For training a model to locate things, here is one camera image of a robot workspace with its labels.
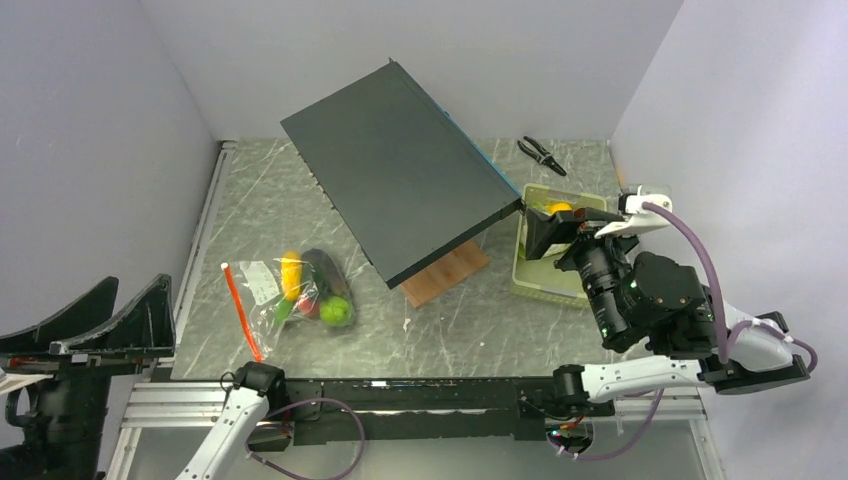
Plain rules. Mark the light green plastic basket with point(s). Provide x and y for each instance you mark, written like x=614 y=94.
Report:
x=540 y=279

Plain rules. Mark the yellow pepper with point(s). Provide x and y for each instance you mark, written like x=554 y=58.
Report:
x=559 y=207

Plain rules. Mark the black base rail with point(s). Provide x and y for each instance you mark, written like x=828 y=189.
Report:
x=327 y=410

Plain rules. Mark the dark grey network switch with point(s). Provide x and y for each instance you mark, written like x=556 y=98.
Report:
x=408 y=182

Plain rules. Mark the purple eggplant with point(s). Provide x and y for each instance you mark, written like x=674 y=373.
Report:
x=326 y=274

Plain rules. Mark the yellow corn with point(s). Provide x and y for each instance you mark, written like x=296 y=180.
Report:
x=291 y=275

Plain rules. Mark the orange fruit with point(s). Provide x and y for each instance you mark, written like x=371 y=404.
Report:
x=309 y=307

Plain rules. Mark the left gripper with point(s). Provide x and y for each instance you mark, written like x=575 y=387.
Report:
x=144 y=325

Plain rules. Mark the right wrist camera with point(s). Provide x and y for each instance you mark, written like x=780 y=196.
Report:
x=636 y=219

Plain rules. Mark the wooden base board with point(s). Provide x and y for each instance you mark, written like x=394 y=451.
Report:
x=444 y=273

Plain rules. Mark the clear zip top bag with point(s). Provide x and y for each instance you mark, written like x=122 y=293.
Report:
x=271 y=294

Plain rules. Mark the black pliers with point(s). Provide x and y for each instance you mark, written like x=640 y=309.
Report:
x=534 y=149

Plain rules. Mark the green lime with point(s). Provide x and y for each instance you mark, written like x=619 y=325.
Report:
x=335 y=311

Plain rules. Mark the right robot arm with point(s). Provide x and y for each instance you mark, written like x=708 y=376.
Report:
x=693 y=337

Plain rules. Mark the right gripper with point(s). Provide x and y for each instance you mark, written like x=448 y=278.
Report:
x=543 y=229

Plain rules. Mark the aluminium frame profile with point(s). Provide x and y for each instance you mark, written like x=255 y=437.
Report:
x=128 y=437

